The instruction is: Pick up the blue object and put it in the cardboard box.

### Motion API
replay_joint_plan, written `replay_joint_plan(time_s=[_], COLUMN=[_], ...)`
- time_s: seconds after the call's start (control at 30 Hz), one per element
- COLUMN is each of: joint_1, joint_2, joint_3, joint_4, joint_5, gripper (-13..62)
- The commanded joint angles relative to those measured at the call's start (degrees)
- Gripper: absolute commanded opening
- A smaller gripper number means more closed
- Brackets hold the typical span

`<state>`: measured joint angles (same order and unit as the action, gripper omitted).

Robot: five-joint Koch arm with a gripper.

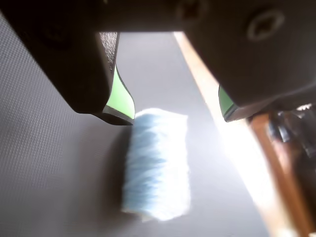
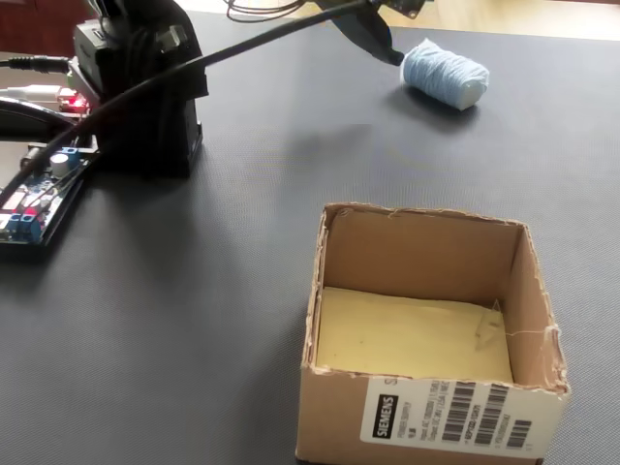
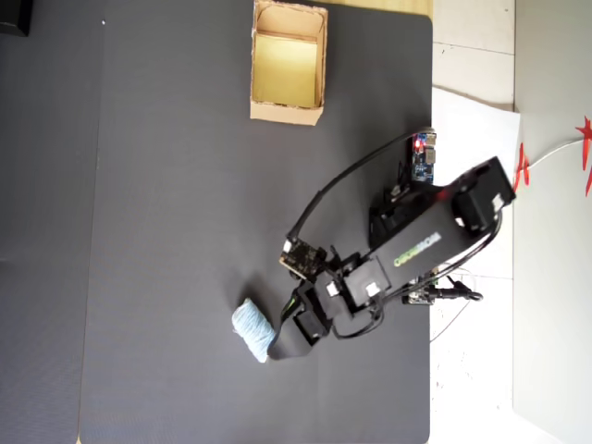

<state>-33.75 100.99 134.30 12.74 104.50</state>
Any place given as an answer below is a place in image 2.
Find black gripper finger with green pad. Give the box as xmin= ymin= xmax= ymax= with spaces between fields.
xmin=331 ymin=2 xmax=405 ymax=68

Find light blue yarn-wrapped block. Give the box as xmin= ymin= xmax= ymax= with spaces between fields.
xmin=399 ymin=37 xmax=490 ymax=110

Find brown cardboard box with label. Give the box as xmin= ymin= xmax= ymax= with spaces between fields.
xmin=294 ymin=201 xmax=572 ymax=465

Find yellow foam sheet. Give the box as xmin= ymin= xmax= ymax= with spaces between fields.
xmin=314 ymin=285 xmax=515 ymax=385

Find small red-lit circuit board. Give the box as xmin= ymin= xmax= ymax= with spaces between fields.
xmin=56 ymin=92 xmax=94 ymax=116

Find dark textured table mat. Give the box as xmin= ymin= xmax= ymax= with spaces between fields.
xmin=0 ymin=9 xmax=620 ymax=465

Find reddish brown wooden cabinet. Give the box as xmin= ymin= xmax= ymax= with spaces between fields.
xmin=0 ymin=0 xmax=96 ymax=53

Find black curved band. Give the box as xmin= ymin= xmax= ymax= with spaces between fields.
xmin=0 ymin=95 xmax=81 ymax=142

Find electronics circuit board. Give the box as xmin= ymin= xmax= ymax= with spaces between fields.
xmin=0 ymin=142 xmax=102 ymax=263

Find blue controller circuit board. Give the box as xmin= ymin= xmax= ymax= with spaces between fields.
xmin=0 ymin=147 xmax=91 ymax=243

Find gripper camera circuit board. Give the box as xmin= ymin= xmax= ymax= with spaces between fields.
xmin=375 ymin=0 xmax=428 ymax=20

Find thin black wires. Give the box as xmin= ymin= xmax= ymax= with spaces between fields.
xmin=225 ymin=0 xmax=314 ymax=24

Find thick black sleeved cable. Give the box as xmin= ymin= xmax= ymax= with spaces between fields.
xmin=18 ymin=0 xmax=377 ymax=178

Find black barrel plug cable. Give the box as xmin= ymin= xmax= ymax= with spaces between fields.
xmin=0 ymin=54 xmax=74 ymax=75

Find white plug cable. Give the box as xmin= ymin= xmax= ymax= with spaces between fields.
xmin=0 ymin=83 xmax=65 ymax=102

